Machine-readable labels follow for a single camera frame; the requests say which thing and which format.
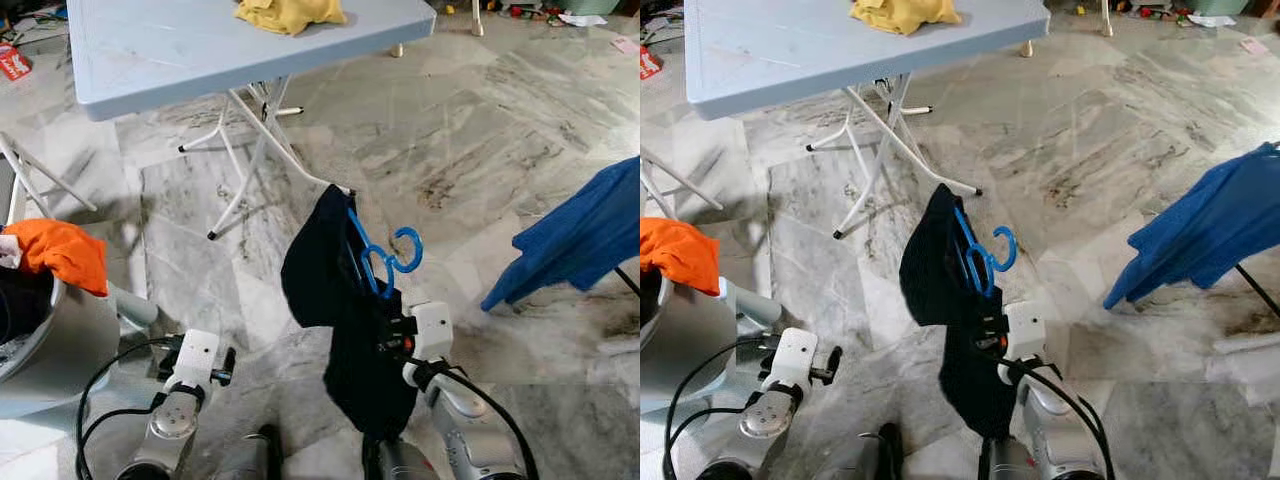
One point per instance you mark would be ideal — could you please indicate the blue t-shirt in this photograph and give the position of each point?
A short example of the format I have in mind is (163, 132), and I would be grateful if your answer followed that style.
(1200, 230)
(580, 235)

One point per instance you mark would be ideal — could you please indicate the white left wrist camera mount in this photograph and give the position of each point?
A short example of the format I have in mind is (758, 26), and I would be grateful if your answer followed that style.
(195, 358)
(795, 358)

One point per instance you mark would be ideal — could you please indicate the robot left leg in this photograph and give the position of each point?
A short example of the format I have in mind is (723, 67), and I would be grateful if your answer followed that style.
(860, 462)
(250, 460)

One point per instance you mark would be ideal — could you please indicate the red packet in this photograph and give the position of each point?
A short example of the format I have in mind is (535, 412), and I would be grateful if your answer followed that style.
(14, 63)
(650, 63)

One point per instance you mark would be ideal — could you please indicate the pink paper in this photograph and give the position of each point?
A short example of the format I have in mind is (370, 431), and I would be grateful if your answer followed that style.
(625, 46)
(1255, 46)

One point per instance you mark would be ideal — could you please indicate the white cloth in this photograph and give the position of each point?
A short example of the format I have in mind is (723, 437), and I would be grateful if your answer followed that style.
(8, 252)

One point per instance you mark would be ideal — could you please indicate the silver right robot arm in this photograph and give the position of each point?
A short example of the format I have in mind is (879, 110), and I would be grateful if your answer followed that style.
(465, 420)
(1050, 425)

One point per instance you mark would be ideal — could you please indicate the yellow cloth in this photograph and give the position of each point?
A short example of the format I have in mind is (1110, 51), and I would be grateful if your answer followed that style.
(290, 15)
(905, 15)

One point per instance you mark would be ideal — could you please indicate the grey plastic laundry basket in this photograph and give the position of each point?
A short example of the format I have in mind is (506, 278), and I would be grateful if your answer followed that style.
(60, 350)
(690, 350)

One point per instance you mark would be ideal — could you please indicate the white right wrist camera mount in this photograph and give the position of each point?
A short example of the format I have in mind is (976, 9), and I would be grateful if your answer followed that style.
(432, 330)
(1025, 328)

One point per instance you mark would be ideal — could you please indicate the blue plastic hanger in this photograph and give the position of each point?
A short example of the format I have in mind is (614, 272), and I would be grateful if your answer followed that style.
(360, 243)
(968, 245)

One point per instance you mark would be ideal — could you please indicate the orange cloth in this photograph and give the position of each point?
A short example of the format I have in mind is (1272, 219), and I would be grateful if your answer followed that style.
(680, 250)
(65, 250)

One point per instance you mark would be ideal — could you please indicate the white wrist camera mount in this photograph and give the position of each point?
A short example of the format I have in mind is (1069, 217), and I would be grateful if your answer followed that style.
(1025, 328)
(795, 358)
(195, 358)
(432, 330)

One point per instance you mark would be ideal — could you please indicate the robot leg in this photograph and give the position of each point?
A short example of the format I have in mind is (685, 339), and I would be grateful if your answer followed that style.
(1010, 465)
(250, 460)
(400, 465)
(860, 462)

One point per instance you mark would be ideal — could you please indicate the white paper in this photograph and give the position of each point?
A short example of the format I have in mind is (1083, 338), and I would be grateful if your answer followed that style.
(1210, 19)
(582, 19)

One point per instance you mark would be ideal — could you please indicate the robot right leg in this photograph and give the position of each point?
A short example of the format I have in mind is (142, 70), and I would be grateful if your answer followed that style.
(1010, 465)
(400, 465)

